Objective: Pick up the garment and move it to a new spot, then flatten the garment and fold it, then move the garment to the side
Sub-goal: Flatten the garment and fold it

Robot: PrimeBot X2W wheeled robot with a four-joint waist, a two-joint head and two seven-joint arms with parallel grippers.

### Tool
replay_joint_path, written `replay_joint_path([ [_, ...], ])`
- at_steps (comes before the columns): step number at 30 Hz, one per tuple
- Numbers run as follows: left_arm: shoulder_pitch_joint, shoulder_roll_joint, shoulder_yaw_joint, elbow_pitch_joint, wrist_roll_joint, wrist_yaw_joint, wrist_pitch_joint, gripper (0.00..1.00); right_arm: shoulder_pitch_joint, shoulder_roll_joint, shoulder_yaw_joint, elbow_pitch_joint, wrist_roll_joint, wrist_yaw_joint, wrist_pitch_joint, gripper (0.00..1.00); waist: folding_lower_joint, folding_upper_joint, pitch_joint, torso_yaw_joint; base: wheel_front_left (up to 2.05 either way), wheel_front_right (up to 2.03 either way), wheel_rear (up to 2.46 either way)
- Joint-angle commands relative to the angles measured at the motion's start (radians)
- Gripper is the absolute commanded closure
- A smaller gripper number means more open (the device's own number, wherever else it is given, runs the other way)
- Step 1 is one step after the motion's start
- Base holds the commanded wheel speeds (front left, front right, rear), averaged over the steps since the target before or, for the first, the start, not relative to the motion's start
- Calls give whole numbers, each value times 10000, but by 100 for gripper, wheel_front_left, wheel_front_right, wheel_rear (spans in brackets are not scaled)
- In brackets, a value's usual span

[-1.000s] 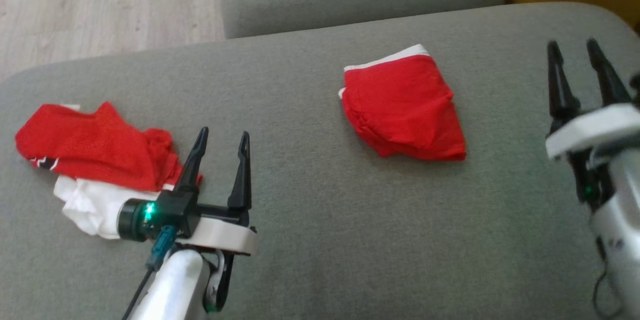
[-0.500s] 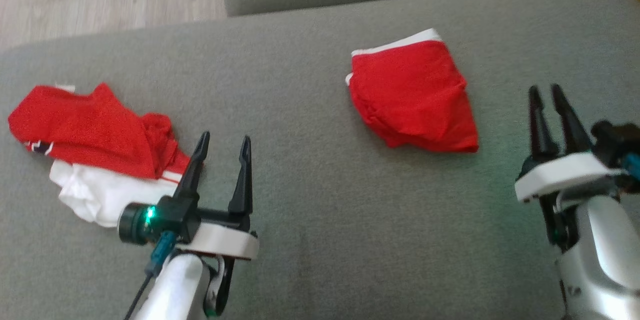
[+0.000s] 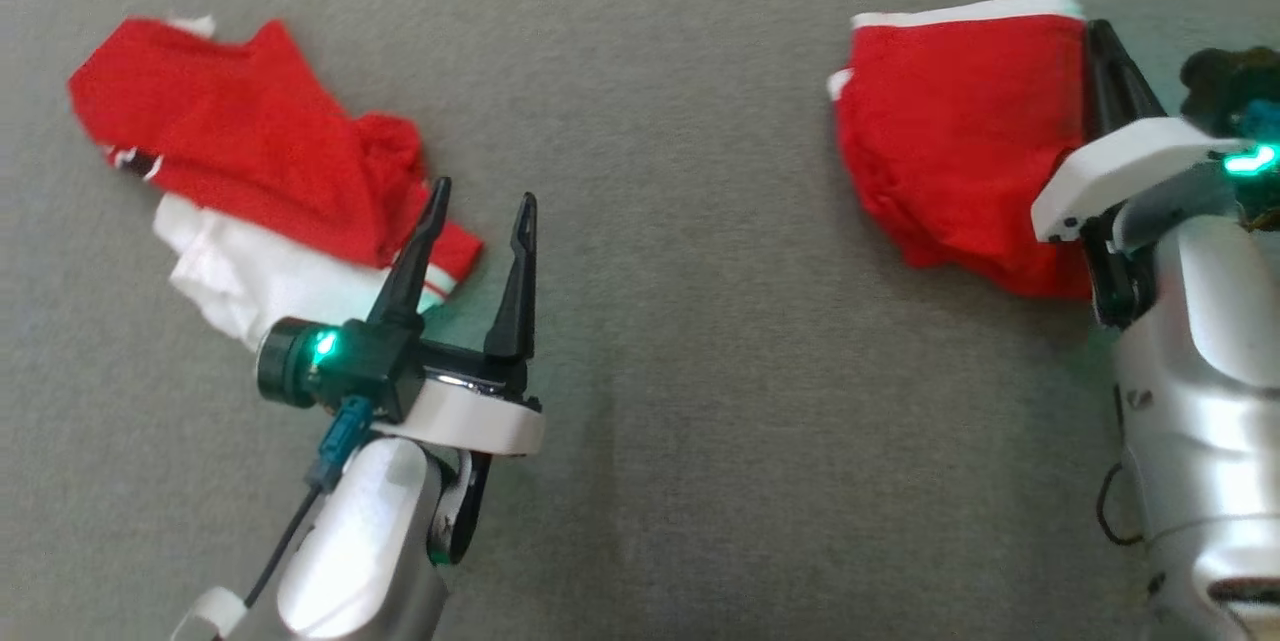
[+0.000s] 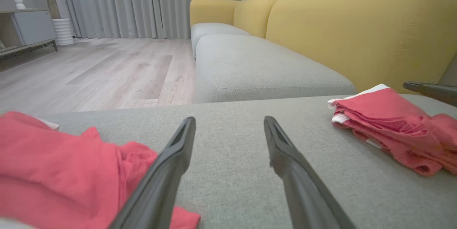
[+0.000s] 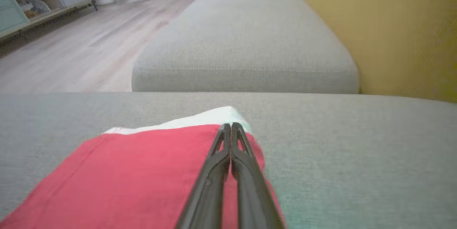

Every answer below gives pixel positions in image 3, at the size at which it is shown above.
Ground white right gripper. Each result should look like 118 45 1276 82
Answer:
1030 19 1256 329

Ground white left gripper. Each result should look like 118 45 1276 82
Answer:
368 176 547 565

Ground red shorts with white trim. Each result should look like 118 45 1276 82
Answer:
828 0 1096 300

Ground red jersey number 23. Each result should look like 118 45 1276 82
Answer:
68 13 484 352

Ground grey fabric sofa seat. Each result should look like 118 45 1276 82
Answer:
0 0 1280 641

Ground teal camera cable connector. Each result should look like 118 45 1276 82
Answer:
305 396 376 494

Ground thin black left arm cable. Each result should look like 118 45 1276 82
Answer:
240 481 326 612

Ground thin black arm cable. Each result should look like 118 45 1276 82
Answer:
1097 461 1146 547
240 481 326 612

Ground white cable tag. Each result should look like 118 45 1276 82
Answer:
170 586 248 641

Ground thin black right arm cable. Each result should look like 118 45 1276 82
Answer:
1097 461 1146 547

